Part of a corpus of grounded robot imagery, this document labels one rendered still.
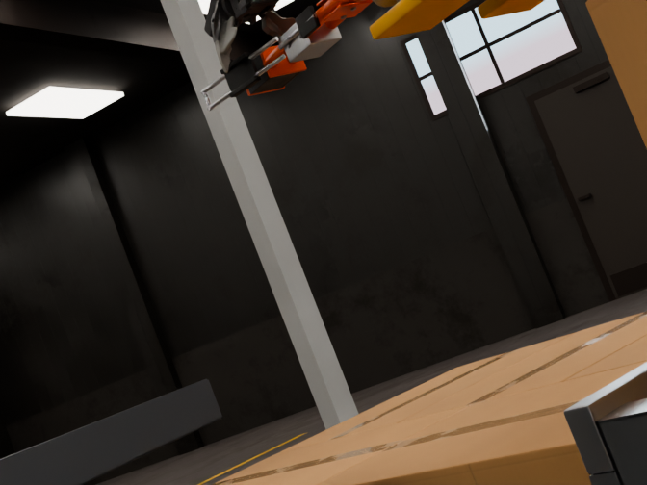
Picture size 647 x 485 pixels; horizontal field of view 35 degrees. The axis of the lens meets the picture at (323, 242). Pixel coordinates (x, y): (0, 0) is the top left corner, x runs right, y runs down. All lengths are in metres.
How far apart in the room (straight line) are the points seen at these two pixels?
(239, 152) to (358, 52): 6.42
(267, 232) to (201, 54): 0.88
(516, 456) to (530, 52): 9.34
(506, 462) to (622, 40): 0.50
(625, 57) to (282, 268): 3.73
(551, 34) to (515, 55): 0.40
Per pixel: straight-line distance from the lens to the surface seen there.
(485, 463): 1.23
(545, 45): 10.41
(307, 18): 1.55
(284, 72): 1.68
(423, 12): 1.25
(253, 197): 4.66
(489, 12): 1.40
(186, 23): 4.86
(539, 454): 1.17
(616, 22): 0.99
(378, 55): 10.95
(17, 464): 0.75
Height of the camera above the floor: 0.75
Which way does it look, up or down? 5 degrees up
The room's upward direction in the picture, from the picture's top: 21 degrees counter-clockwise
